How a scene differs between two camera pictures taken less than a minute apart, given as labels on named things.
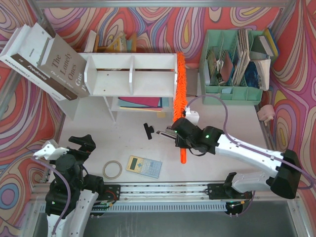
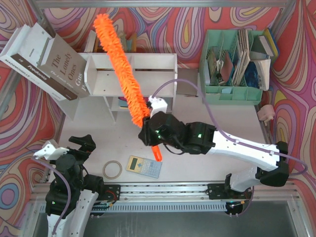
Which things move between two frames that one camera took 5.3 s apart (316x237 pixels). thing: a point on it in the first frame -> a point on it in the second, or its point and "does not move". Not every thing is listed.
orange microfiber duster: [180, 98] -> [139, 106]
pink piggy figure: [266, 113] does not move
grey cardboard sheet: [191, 82] does not move
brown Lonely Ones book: [63, 64] does not move
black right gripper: [176, 134] -> [147, 129]
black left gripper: [80, 147] does not move
